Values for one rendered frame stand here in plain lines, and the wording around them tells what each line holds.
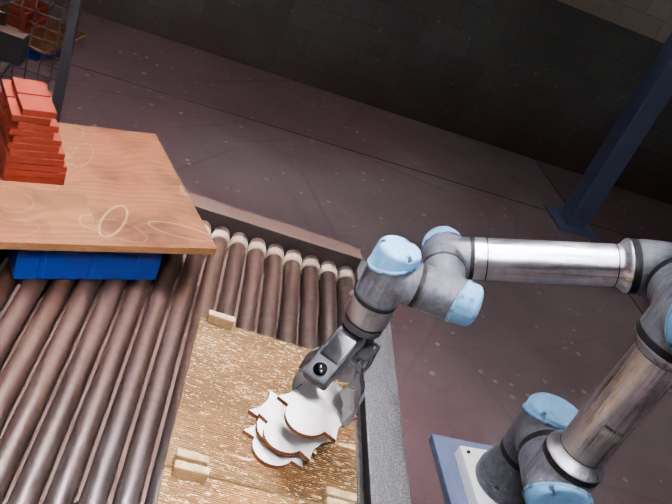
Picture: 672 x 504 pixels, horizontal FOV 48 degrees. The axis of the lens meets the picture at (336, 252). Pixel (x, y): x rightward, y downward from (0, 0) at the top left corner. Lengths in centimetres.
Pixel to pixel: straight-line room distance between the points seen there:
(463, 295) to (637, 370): 31
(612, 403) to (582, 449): 11
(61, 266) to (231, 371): 41
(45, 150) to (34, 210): 14
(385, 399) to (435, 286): 54
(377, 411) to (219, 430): 38
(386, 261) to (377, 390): 58
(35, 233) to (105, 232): 14
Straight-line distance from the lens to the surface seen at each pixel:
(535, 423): 153
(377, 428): 160
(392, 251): 115
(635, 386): 132
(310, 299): 184
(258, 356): 159
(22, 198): 166
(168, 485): 131
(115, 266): 166
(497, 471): 162
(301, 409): 134
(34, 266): 162
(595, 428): 137
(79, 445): 135
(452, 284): 120
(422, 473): 296
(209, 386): 148
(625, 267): 135
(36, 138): 167
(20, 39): 246
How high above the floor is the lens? 194
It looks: 30 degrees down
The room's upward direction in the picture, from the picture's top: 24 degrees clockwise
